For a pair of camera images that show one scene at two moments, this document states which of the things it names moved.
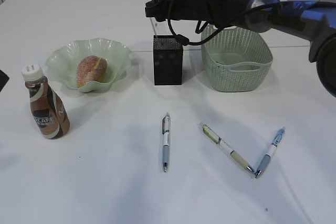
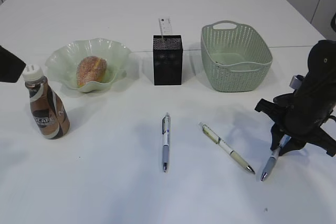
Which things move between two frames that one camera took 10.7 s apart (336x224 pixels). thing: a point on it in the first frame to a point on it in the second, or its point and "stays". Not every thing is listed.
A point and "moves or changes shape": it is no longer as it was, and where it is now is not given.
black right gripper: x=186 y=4 to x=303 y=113
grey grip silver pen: x=166 y=127 stays
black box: x=168 y=56 stays
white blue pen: x=272 y=148 to x=275 y=153
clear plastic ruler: x=161 y=28 moves or changes shape
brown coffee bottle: x=49 y=108 stays
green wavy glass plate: x=62 y=62 stays
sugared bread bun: x=91 y=68 stays
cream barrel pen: x=226 y=146 stays
